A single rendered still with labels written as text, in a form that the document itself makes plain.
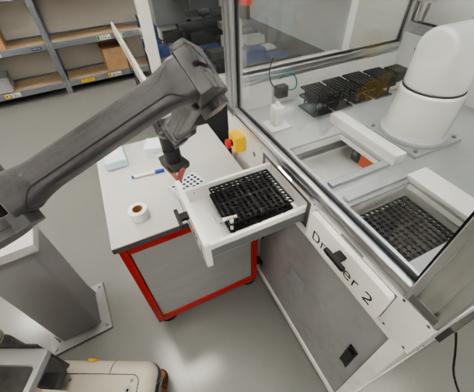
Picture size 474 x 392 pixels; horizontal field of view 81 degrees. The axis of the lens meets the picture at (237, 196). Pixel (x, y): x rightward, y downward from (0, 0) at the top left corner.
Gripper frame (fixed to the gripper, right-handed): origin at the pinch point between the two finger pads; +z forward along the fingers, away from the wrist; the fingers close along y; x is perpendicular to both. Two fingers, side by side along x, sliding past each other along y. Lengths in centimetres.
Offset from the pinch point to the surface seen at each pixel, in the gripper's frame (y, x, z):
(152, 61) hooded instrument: 52, -27, -22
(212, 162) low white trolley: 9.6, -22.6, 10.7
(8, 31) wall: 395, -19, 22
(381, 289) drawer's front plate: -72, -7, -7
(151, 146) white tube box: 32.9, -6.7, 5.2
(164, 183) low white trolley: 12.6, 1.0, 10.1
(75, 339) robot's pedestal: 24, 68, 83
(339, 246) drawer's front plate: -59, -12, -6
